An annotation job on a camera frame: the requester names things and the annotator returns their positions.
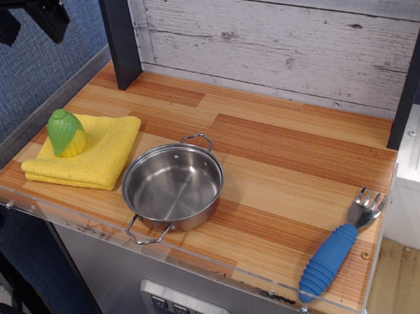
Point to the clear acrylic front guard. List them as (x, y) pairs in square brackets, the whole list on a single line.
[(249, 256)]

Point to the folded yellow cloth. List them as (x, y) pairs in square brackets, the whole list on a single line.
[(108, 146)]

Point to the black left upright post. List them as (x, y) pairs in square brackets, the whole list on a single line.
[(121, 39)]

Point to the toy corn cob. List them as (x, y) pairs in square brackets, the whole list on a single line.
[(66, 134)]

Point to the black right upright post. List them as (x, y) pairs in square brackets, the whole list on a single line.
[(406, 99)]

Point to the black upright post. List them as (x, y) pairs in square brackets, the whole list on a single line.
[(121, 39), (406, 99)]

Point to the silver button control panel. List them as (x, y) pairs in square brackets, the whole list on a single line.
[(160, 299)]

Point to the blue handled fork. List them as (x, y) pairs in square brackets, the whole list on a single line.
[(323, 267)]

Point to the silver steel pot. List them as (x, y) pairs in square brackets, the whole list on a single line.
[(172, 187)]

